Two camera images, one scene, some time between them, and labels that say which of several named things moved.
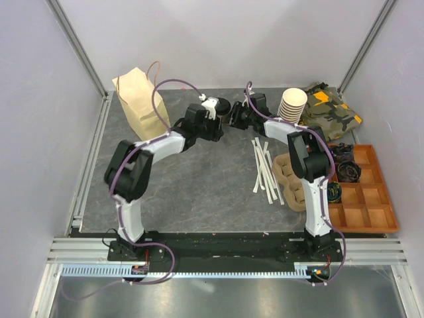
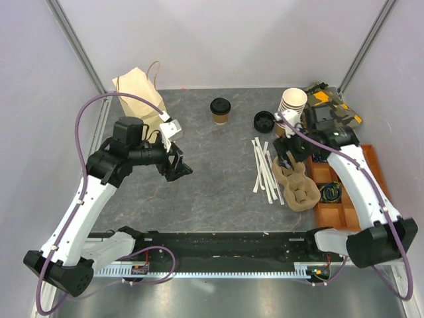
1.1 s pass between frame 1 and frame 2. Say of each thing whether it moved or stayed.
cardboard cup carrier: stayed
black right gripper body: moved
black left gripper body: moved
